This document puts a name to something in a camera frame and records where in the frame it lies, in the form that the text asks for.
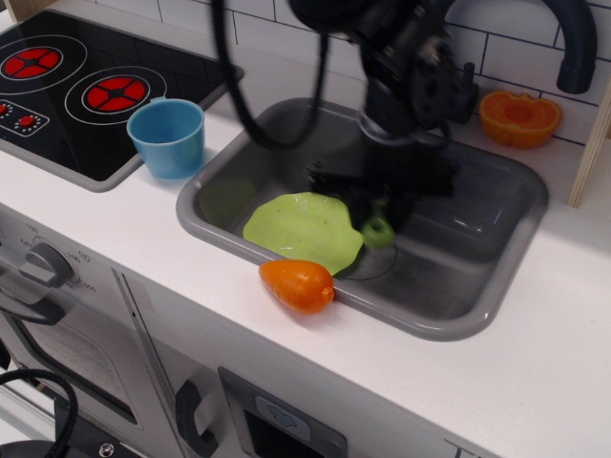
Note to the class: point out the grey toy sink basin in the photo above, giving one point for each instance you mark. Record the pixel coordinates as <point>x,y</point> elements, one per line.
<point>448,269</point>

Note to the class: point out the black toy stove top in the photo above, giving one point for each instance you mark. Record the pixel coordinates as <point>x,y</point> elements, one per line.
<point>68,87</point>

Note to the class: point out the grey spatula green handle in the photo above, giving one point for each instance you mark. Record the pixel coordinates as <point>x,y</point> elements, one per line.
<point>376,230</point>

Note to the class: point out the orange toy carrot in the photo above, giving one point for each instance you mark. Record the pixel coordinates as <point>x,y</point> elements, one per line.
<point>301,285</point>

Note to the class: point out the wooden side panel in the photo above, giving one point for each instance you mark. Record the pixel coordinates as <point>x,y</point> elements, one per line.
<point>598,139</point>

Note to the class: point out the dark grey cabinet handle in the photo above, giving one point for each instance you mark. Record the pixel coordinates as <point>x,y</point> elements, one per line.
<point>187,401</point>

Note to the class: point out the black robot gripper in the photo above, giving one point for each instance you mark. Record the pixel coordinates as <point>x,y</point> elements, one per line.
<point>358,161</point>

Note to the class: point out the orange toy pumpkin half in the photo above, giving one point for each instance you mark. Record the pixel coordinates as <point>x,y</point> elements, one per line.
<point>518,120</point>

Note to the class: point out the grey oven knob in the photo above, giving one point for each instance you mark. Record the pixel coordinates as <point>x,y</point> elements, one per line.
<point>46,266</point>

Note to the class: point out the green plastic plate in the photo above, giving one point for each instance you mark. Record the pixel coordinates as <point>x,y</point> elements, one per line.
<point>306,226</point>

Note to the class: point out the grey dishwasher panel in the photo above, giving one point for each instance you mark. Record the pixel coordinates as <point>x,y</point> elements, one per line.
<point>269,427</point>

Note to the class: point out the blue plastic cup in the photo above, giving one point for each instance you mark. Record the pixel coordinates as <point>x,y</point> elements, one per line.
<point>168,134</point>

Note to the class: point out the dark grey toy faucet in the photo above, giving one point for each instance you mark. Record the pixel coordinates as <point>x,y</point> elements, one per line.
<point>543,48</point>

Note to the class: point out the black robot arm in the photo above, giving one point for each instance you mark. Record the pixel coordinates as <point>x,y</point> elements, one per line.
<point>413,95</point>

